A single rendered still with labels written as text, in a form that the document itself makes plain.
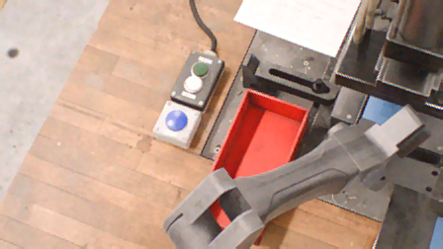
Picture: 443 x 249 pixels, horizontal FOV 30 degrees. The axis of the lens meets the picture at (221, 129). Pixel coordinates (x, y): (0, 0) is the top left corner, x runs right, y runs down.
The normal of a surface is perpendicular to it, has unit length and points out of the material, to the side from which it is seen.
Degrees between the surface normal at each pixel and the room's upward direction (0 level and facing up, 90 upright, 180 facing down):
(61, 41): 0
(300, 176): 26
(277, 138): 0
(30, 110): 0
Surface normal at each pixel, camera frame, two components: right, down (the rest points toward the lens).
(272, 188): 0.32, -0.59
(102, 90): -0.04, -0.40
